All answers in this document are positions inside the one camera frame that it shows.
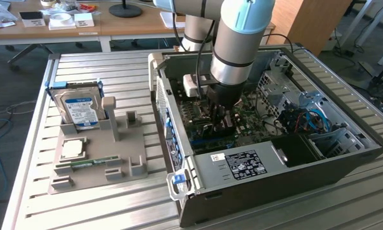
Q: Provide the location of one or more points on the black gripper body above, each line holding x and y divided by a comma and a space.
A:
227, 93

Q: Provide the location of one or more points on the graphics card with black cooler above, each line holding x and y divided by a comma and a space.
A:
208, 131

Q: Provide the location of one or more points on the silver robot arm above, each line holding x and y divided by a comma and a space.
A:
236, 48

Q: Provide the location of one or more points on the black installed RAM stick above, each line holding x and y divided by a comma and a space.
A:
203, 122

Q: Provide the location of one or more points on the green motherboard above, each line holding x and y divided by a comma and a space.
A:
249, 127

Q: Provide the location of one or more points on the silver perforated drive cage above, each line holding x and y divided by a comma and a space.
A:
275, 95

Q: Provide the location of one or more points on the grey power supply unit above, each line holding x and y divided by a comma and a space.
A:
211, 172

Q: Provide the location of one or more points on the blue case latch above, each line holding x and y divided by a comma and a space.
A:
177, 179

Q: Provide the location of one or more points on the open black PC case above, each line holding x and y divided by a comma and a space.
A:
275, 191

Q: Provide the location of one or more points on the brown cardboard box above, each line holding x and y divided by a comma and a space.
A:
180, 18

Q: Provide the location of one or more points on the white paper stack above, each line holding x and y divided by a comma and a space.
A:
169, 22

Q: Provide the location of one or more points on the silver disk bay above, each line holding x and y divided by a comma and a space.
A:
336, 143

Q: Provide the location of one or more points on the grey printed parts rack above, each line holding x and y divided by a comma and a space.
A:
92, 143

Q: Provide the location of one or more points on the wooden desk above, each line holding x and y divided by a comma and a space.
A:
131, 26

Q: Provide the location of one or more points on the hard disk in blue caddy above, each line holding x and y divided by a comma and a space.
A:
80, 107

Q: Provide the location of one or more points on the green RAM stick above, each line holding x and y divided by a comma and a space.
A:
83, 163

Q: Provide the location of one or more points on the black round lamp base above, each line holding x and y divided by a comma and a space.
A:
126, 10

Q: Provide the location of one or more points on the silver CPU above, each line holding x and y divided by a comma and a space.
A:
72, 149

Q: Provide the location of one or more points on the white desk label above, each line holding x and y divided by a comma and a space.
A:
88, 33

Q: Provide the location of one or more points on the white cube box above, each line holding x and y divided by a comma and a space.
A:
84, 20

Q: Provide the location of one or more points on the red small parts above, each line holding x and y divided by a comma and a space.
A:
88, 7

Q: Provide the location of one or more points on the flat white box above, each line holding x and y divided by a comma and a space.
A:
62, 26

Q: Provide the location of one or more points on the white tape roll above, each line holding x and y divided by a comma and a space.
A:
62, 18

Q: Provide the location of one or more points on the beige tape roll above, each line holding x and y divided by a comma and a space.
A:
48, 3

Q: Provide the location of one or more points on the black and white box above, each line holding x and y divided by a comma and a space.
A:
32, 19

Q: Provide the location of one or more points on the white paper slip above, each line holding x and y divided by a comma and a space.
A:
3, 24

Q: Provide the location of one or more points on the clear plastic bag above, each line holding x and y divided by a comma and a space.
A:
0, 12

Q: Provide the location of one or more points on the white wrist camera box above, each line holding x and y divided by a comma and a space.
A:
192, 85

